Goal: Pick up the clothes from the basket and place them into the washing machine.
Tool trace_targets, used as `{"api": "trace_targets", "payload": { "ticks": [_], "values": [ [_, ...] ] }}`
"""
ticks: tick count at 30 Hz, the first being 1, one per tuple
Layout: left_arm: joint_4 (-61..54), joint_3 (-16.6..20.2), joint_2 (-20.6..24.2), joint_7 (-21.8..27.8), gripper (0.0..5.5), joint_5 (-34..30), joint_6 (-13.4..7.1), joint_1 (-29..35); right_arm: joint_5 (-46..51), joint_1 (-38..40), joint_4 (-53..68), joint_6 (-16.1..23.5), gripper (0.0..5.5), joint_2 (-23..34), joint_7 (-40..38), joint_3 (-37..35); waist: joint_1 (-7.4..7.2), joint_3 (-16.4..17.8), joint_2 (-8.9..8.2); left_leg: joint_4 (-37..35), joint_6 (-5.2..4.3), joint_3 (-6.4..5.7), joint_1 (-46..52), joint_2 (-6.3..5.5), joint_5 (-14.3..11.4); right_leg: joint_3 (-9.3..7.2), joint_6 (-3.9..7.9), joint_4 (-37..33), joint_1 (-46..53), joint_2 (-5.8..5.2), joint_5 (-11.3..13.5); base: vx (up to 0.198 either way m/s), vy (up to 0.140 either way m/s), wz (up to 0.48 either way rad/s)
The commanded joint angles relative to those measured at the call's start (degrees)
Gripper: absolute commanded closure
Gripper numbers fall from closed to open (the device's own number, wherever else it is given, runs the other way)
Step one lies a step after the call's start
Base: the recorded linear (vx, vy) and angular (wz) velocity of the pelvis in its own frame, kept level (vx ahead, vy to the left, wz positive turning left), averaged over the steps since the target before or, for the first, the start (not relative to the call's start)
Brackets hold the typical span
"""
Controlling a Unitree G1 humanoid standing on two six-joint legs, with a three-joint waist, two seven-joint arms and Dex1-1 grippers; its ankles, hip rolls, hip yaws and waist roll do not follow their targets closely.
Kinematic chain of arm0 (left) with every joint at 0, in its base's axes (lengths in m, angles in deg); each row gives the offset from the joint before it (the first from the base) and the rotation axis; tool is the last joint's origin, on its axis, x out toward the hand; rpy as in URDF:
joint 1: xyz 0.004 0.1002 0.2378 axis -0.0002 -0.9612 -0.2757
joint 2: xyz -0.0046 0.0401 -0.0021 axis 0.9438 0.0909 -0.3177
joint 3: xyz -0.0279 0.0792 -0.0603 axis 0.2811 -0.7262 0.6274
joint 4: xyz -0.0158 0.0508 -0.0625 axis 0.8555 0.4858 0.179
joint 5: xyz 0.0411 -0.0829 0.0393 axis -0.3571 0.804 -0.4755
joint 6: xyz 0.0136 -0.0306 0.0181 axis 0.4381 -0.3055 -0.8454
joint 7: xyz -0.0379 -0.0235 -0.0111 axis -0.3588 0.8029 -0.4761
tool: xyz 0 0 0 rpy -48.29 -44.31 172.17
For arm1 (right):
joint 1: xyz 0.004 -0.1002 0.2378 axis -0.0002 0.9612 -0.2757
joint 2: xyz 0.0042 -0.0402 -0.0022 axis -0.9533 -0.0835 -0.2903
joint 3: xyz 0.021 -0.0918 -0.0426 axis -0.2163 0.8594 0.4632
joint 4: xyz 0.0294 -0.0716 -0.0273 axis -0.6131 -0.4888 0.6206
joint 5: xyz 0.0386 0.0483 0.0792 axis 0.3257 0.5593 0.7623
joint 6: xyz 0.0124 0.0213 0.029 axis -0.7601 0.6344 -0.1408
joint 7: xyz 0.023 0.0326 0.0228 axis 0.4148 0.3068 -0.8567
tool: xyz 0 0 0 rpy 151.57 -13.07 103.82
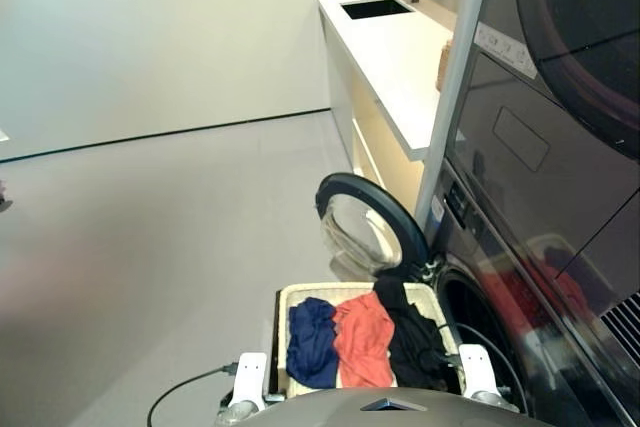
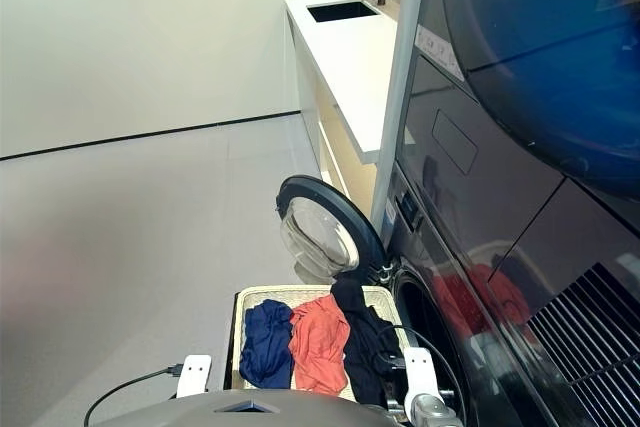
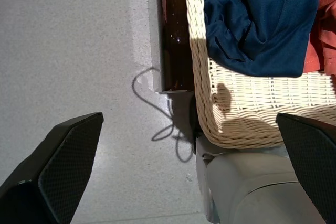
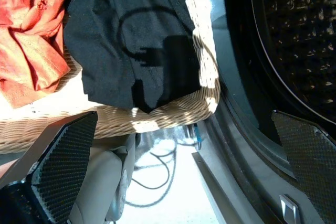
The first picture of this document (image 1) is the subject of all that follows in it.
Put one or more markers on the round washing machine door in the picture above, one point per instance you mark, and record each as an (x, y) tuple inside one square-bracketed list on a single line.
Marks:
[(400, 217)]

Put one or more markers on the silver robot torso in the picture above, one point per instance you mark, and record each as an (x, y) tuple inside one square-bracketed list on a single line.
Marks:
[(380, 412)]

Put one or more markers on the white counter cabinet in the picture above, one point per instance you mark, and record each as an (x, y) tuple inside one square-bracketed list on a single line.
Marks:
[(390, 57)]

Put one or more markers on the white warning label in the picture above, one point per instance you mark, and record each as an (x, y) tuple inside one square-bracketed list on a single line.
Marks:
[(505, 49)]

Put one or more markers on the black garment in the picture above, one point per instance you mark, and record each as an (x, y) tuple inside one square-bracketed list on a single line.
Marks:
[(415, 347)]

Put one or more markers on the black counter sink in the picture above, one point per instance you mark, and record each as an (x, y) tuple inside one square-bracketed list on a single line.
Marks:
[(377, 9)]

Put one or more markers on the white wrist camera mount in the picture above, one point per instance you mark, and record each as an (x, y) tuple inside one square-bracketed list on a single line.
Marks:
[(477, 367), (250, 377)]

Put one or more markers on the dark grey stacked dryer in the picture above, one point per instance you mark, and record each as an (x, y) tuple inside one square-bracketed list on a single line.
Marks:
[(550, 97)]

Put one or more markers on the pale woven laundry basket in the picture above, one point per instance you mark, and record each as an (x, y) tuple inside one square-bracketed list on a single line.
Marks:
[(320, 289)]

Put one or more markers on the black ribbed vent grille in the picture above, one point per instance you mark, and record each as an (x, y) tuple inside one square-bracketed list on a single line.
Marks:
[(625, 319)]

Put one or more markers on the white tall cabinet panel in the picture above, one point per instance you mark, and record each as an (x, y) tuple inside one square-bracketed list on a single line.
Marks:
[(465, 47)]

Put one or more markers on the dark basket stand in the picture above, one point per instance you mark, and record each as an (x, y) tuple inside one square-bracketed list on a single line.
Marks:
[(274, 347)]

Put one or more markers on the brown wicker basket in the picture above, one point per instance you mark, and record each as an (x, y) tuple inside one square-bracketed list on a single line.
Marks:
[(444, 67)]

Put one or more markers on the blue energy label sticker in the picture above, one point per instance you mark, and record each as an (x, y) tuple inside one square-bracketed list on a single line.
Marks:
[(437, 208)]

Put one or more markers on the orange red garment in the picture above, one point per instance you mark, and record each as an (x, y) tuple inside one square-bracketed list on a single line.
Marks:
[(362, 342)]

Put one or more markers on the navy blue garment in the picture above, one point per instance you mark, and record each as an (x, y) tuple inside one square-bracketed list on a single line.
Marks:
[(310, 342)]

